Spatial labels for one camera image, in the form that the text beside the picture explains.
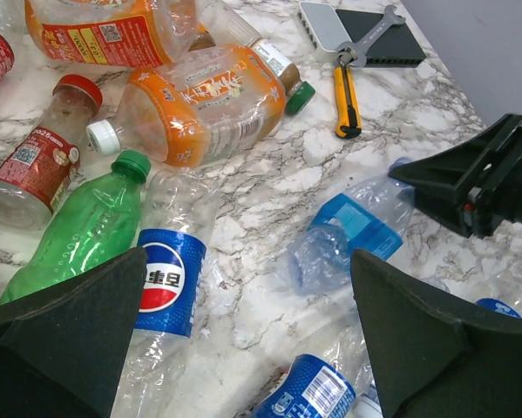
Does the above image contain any pepsi bottle centre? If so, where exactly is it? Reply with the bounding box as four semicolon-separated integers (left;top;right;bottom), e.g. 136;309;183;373
112;168;220;417

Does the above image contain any silver wrench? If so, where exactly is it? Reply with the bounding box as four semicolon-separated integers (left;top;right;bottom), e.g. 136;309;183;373
336;4;405;68

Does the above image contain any grey rectangular plate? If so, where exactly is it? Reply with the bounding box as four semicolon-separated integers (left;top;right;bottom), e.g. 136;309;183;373
296;1;350;57

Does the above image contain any black foam block right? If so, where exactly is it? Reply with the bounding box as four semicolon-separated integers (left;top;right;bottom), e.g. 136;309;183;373
336;9;426;68

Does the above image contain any yellow black utility knife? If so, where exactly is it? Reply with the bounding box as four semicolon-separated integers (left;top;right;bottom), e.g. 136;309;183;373
334;65;362;139

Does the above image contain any brown tea bottle green cap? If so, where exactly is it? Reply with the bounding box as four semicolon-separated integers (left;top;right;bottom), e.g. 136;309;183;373
198;1;315;116

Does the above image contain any blue label water bottle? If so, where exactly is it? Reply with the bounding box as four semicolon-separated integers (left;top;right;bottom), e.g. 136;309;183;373
251;320;372;418

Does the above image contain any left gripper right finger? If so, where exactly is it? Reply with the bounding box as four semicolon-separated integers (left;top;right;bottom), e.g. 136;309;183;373
351;249;522;417

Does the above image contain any small red label bottle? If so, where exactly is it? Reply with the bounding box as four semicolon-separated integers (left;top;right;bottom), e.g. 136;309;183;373
0;74;103;230

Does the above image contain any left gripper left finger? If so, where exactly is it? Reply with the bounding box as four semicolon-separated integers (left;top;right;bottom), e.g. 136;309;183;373
0;247;146;417

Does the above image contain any clear crushed water bottle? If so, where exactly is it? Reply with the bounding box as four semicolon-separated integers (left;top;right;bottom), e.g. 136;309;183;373
469;270;522;319

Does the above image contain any blue label crushed bottle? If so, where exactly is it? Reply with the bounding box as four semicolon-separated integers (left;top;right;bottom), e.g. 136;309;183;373
284;172;415;295

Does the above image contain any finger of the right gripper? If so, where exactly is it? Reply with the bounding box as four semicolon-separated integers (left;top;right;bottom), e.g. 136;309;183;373
390;114;522;238

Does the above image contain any green plastic bottle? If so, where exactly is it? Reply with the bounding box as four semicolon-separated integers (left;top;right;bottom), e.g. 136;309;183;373
0;151;151;305

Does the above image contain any crushed orange label bottle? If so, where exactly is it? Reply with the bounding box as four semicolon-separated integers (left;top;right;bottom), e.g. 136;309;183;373
86;44;286;167
24;0;215;68

